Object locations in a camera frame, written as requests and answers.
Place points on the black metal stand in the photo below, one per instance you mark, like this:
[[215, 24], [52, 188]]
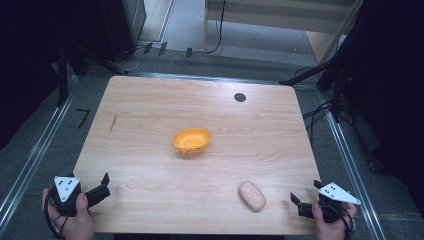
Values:
[[62, 76]]

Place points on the pale pink oval soap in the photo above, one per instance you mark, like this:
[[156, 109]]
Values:
[[252, 196]]

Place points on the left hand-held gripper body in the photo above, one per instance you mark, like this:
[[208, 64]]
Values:
[[66, 188]]

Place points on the person's right hand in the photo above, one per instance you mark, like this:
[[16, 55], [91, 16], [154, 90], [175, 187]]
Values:
[[330, 230]]

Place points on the black round table grommet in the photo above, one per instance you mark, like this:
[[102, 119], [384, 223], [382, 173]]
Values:
[[240, 97]]

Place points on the person's left hand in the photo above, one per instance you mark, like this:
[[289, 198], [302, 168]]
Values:
[[78, 225]]

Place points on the dark curtain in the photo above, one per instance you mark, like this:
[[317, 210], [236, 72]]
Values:
[[390, 83], [23, 50]]

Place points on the dark cabinet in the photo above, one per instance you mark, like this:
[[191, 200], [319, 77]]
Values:
[[128, 26]]

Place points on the black stand leg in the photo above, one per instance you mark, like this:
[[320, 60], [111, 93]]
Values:
[[306, 74], [100, 61]]

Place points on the metal floor rail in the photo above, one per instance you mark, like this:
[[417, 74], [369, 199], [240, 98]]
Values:
[[353, 173], [33, 160]]

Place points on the light wooden furniture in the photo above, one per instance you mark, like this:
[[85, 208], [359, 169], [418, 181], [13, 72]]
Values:
[[266, 16]]

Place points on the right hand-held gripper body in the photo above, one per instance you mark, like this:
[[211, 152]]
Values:
[[335, 195]]

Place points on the orange plastic bowl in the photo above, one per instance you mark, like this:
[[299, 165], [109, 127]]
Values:
[[191, 140]]

